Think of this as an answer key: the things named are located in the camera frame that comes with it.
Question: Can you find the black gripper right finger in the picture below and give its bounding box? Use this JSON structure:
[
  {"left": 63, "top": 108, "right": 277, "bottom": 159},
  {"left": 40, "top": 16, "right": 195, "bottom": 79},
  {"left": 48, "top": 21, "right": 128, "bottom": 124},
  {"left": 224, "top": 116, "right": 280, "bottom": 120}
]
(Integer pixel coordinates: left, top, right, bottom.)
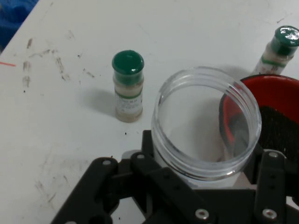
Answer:
[{"left": 243, "top": 142, "right": 299, "bottom": 224}]

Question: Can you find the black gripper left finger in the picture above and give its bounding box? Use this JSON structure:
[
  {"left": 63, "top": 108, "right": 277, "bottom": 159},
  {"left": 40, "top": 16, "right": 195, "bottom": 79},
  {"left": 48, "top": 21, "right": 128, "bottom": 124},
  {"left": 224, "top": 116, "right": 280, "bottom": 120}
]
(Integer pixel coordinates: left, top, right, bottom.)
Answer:
[{"left": 50, "top": 129, "right": 218, "bottom": 224}]

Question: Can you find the clear plastic jar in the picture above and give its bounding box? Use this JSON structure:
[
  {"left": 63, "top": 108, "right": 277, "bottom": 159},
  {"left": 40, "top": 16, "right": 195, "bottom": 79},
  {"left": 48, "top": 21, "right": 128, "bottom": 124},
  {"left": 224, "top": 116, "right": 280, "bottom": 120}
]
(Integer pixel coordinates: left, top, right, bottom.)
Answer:
[{"left": 150, "top": 66, "right": 262, "bottom": 187}]

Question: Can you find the black granules pile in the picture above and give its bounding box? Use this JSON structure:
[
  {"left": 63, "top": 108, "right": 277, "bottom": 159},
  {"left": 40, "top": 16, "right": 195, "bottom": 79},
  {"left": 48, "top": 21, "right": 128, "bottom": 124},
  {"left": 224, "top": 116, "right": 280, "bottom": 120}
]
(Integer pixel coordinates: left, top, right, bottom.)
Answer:
[{"left": 258, "top": 105, "right": 299, "bottom": 161}]

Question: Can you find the red bowl black rim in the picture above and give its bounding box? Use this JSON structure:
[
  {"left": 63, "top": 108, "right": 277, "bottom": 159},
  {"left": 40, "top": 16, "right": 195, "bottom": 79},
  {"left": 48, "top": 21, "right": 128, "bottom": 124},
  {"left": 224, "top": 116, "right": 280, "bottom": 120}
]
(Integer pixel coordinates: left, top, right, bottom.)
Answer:
[{"left": 218, "top": 74, "right": 299, "bottom": 161}]

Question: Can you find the green cap spice bottle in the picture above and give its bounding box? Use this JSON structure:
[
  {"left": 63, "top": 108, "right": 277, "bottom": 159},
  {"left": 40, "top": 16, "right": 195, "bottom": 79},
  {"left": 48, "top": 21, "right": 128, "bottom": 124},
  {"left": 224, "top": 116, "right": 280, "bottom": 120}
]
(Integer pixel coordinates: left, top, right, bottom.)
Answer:
[
  {"left": 252, "top": 25, "right": 299, "bottom": 77},
  {"left": 111, "top": 50, "right": 144, "bottom": 123}
]

